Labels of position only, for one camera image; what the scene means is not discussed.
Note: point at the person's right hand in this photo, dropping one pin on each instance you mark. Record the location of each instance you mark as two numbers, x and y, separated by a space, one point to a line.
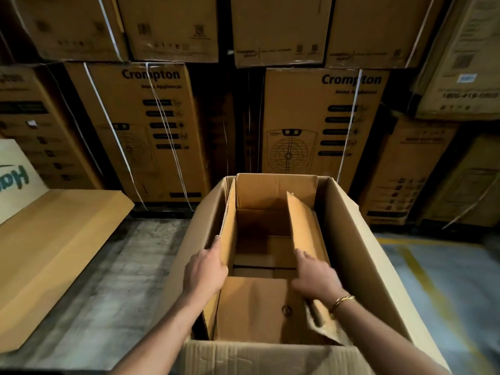
318 279

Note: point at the person's left hand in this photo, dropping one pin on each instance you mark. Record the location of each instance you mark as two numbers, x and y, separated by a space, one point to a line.
204 273

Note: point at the person's right fingers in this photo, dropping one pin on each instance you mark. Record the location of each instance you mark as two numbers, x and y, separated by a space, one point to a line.
303 256

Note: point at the person's left fingers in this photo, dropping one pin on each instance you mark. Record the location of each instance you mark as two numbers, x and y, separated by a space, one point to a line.
215 242

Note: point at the brown cardboard box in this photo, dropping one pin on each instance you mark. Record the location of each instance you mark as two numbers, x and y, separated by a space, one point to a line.
363 261

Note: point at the person's right forearm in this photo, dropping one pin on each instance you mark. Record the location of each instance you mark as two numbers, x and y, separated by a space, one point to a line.
384 341

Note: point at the person's left forearm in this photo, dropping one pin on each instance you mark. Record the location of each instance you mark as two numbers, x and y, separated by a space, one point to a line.
164 339

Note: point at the stack of printed appliance cartons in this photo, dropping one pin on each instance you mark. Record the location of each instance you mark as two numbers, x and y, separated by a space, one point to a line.
164 124

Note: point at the flat folded brown cardboard carton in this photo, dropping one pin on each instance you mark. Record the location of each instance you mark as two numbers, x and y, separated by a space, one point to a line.
50 253

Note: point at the flat cardboard carton green print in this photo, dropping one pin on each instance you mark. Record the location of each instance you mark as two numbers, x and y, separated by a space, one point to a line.
15 179

